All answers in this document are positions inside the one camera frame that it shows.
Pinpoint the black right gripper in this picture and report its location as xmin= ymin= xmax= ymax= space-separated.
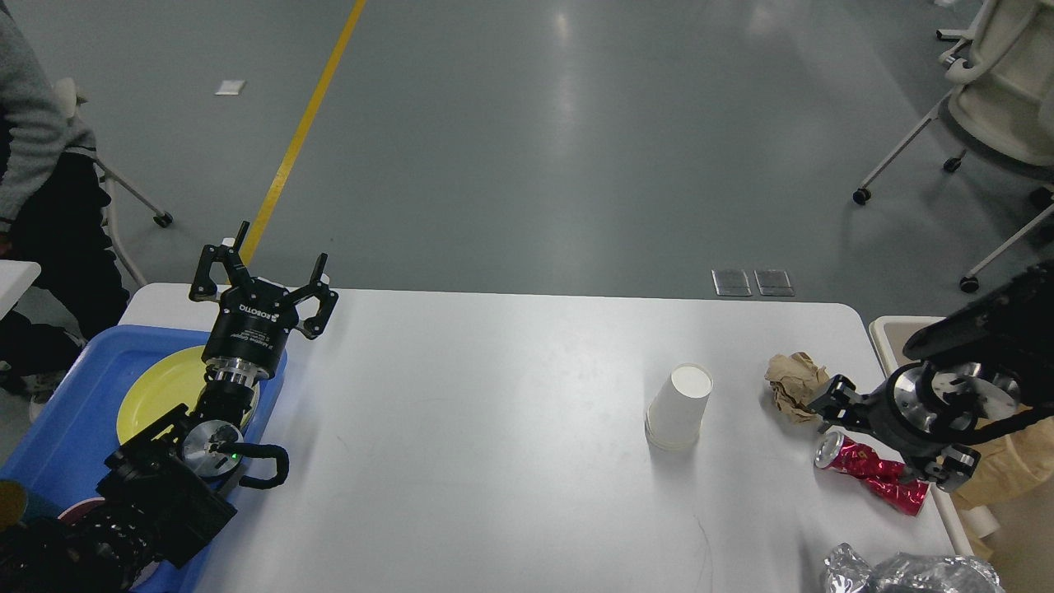
xmin=807 ymin=364 xmax=1023 ymax=493

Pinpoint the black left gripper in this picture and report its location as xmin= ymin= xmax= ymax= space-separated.
xmin=189 ymin=221 xmax=339 ymax=381

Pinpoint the red foil wrapper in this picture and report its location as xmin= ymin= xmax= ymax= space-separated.
xmin=814 ymin=431 xmax=929 ymax=516

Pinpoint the yellow plastic plate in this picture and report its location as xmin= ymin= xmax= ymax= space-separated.
xmin=116 ymin=345 xmax=259 ymax=450

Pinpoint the brown paper bag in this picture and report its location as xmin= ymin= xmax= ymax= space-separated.
xmin=951 ymin=418 xmax=1053 ymax=560

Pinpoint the brown paper ball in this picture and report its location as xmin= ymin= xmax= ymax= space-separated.
xmin=764 ymin=352 xmax=831 ymax=423

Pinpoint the white paper cup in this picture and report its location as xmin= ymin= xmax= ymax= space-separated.
xmin=645 ymin=363 xmax=714 ymax=451

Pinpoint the dark teal mug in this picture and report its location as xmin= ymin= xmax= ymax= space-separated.
xmin=0 ymin=479 xmax=30 ymax=530

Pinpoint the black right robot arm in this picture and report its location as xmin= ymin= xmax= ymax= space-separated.
xmin=807 ymin=260 xmax=1053 ymax=492

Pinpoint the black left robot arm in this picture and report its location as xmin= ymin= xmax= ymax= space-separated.
xmin=2 ymin=222 xmax=338 ymax=592

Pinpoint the beige plastic bin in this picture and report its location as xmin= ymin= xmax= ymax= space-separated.
xmin=870 ymin=315 xmax=1054 ymax=593

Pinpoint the white paper scrap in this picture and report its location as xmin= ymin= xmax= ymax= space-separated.
xmin=214 ymin=79 xmax=247 ymax=96

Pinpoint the person in black trousers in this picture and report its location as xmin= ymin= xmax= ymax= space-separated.
xmin=1 ymin=8 xmax=129 ymax=416

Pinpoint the metal floor socket plate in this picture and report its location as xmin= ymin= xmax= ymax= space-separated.
xmin=711 ymin=268 xmax=753 ymax=299

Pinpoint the white side table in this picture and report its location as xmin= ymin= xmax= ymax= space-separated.
xmin=0 ymin=259 xmax=41 ymax=318

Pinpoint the white office chair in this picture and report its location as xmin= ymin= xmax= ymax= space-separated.
xmin=853 ymin=1 xmax=1053 ymax=293

